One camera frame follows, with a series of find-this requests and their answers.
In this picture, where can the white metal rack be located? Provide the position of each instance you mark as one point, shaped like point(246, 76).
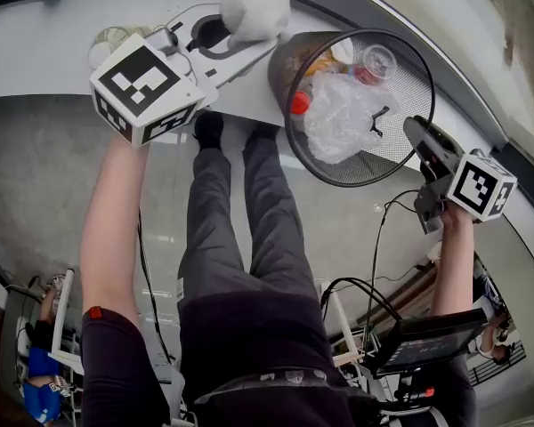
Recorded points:
point(62, 318)

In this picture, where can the yellow liquid plastic bottle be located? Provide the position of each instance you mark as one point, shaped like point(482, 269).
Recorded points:
point(111, 36)

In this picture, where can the black mesh waste basket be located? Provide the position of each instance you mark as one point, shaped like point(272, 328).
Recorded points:
point(347, 171)

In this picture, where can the red sleeve tag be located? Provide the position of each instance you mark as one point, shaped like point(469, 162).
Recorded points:
point(95, 313)

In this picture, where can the white stand frame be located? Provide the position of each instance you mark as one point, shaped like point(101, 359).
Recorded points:
point(345, 327)

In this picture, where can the person's right black shoe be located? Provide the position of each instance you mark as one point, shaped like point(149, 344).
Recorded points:
point(262, 131)

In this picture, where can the white window sill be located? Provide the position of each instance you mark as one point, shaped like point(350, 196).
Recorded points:
point(35, 60)

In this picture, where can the person's left black shoe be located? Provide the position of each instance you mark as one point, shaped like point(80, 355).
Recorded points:
point(209, 129)

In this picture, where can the person's grey trousers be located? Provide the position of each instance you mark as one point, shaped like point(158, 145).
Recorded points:
point(267, 220)

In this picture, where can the yellow snack wrapper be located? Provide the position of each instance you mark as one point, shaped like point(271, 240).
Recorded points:
point(322, 62)

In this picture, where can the red bottle cap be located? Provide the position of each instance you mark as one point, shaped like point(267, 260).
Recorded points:
point(301, 102)

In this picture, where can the person's black shoe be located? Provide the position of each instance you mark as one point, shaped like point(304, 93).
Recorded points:
point(209, 129)
point(262, 131)

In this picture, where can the person's dark shirt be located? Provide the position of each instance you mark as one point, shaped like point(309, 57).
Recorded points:
point(249, 336)

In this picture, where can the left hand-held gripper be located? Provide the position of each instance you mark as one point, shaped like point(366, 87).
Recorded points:
point(133, 87)

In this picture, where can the black floor grille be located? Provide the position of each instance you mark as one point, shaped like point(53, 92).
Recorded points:
point(498, 363)

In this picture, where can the person's left forearm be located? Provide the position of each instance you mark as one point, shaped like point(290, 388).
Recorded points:
point(111, 238)

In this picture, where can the black monitor screen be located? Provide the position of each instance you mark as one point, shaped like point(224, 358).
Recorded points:
point(427, 345)

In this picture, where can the white cloth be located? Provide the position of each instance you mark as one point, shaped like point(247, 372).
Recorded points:
point(258, 11)

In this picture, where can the black monitor mount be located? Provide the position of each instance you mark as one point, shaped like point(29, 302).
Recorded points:
point(405, 394)

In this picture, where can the clear plastic cup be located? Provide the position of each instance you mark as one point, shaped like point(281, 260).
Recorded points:
point(380, 62)

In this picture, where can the black plastic clip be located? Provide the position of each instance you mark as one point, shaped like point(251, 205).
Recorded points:
point(377, 125)

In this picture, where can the person's right forearm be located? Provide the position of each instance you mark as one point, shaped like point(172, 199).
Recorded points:
point(454, 265)

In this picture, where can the clear plastic bag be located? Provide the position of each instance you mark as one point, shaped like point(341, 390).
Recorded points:
point(338, 123)

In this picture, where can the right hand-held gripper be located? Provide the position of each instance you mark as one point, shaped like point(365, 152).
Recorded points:
point(480, 185)

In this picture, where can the brown wooden board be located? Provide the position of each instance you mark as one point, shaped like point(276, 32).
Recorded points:
point(409, 292)

